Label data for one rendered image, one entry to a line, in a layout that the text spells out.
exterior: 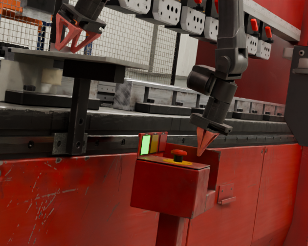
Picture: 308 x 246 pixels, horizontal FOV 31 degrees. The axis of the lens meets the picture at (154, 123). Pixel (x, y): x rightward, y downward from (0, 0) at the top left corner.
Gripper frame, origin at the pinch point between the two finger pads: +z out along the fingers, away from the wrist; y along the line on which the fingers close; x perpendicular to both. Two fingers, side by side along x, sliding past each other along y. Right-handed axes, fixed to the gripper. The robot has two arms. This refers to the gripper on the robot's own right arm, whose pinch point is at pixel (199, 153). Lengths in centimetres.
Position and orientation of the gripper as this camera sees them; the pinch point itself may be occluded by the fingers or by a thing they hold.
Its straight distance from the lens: 144.5
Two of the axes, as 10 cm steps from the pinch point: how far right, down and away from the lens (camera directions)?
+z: -3.5, 9.3, 1.4
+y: -8.7, -3.7, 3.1
